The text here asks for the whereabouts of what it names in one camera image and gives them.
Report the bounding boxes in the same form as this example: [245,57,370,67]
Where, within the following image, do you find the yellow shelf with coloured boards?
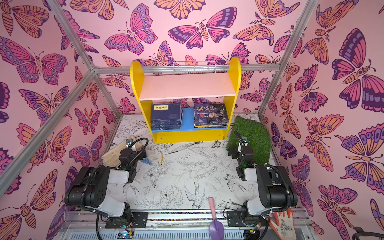
[130,57,242,144]

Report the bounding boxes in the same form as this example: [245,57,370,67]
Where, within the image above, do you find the small green circuit board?
[117,231,134,240]

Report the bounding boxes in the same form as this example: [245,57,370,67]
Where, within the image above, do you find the blue yellow paper scrap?
[141,153,164,166]

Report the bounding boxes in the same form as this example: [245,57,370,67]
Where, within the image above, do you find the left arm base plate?
[105,212,149,229]

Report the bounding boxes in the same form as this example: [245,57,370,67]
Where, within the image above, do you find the purple trowel with pink handle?
[209,198,225,240]

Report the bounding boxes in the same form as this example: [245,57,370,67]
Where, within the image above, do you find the orange and white work glove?
[270,208,297,240]

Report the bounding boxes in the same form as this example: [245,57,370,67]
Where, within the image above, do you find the green artificial grass mat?
[226,116,272,165]

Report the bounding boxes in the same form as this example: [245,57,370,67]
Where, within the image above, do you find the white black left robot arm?
[64,138,149,228]

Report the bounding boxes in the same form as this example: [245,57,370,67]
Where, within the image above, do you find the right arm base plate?
[223,210,263,229]

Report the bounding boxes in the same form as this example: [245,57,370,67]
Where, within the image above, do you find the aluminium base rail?
[54,209,318,240]

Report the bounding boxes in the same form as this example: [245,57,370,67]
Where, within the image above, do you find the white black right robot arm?
[229,131,298,226]

